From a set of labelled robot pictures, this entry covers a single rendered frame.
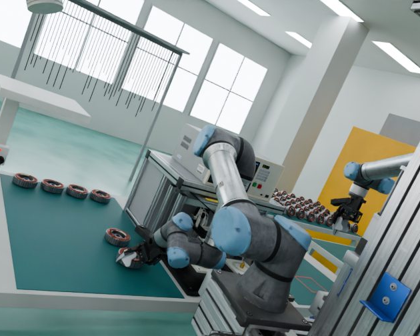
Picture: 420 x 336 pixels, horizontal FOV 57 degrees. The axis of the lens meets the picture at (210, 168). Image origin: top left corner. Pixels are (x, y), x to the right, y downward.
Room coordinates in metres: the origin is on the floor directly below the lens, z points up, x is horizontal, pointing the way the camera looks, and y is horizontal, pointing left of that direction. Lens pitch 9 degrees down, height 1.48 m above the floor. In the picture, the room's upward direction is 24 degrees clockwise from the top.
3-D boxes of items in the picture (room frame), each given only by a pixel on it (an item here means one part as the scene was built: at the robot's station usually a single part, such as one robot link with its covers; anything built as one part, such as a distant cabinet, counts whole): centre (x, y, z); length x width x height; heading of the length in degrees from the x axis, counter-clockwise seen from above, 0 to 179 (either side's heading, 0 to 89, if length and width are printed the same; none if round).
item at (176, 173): (2.06, -0.06, 1.09); 0.68 x 0.44 x 0.05; 126
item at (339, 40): (6.03, -0.98, 1.65); 0.50 x 0.45 x 3.30; 36
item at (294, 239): (1.04, -0.27, 1.20); 0.13 x 0.12 x 0.14; 114
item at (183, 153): (2.07, -0.07, 1.22); 0.44 x 0.39 x 0.20; 126
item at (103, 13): (4.83, 1.70, 0.97); 1.84 x 0.50 x 1.93; 126
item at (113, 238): (1.63, 0.25, 0.77); 0.11 x 0.11 x 0.04
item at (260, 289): (1.04, -0.28, 1.09); 0.15 x 0.15 x 0.10
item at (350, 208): (1.78, -0.67, 1.29); 0.09 x 0.08 x 0.12; 28
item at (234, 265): (1.87, -0.35, 0.78); 0.15 x 0.15 x 0.01; 36
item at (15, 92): (1.74, 0.83, 0.98); 0.37 x 0.35 x 0.46; 126
